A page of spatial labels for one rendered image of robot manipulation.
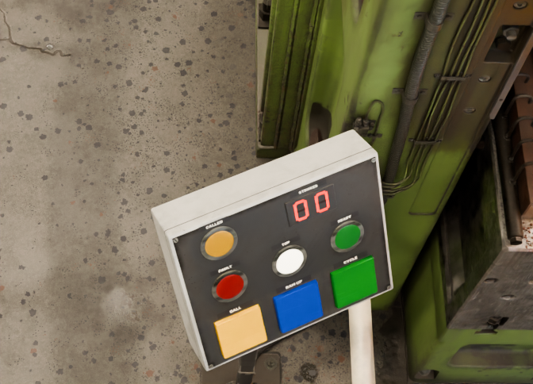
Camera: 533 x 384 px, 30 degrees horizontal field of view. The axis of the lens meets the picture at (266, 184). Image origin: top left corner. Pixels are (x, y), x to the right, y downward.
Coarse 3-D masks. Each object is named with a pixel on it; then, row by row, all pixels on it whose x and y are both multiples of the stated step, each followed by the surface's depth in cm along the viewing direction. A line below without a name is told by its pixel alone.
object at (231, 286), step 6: (228, 276) 148; (234, 276) 148; (222, 282) 148; (228, 282) 148; (234, 282) 149; (240, 282) 149; (222, 288) 148; (228, 288) 149; (234, 288) 149; (240, 288) 150; (222, 294) 149; (228, 294) 150; (234, 294) 150
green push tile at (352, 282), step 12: (360, 264) 157; (372, 264) 158; (336, 276) 156; (348, 276) 158; (360, 276) 159; (372, 276) 160; (336, 288) 158; (348, 288) 159; (360, 288) 160; (372, 288) 161; (336, 300) 159; (348, 300) 160
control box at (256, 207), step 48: (336, 144) 151; (240, 192) 146; (288, 192) 145; (336, 192) 149; (192, 240) 142; (240, 240) 146; (288, 240) 150; (384, 240) 158; (192, 288) 146; (288, 288) 154; (384, 288) 163; (192, 336) 156
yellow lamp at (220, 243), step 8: (216, 232) 143; (224, 232) 143; (208, 240) 143; (216, 240) 143; (224, 240) 144; (232, 240) 145; (208, 248) 144; (216, 248) 144; (224, 248) 145; (216, 256) 145
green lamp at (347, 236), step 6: (342, 228) 153; (348, 228) 153; (354, 228) 153; (342, 234) 153; (348, 234) 153; (354, 234) 154; (336, 240) 153; (342, 240) 154; (348, 240) 154; (354, 240) 155; (342, 246) 154; (348, 246) 155
